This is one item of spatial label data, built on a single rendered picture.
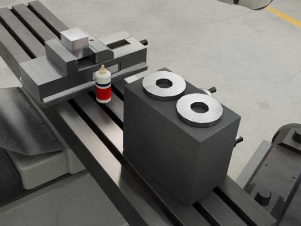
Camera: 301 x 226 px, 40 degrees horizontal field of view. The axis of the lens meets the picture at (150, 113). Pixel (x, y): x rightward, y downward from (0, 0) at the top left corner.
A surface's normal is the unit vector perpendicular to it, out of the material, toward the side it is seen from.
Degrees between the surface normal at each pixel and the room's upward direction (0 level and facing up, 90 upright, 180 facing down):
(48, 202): 90
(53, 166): 90
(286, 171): 0
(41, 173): 90
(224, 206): 0
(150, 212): 0
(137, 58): 90
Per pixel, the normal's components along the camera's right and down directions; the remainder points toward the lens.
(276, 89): 0.05, -0.77
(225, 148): 0.66, 0.51
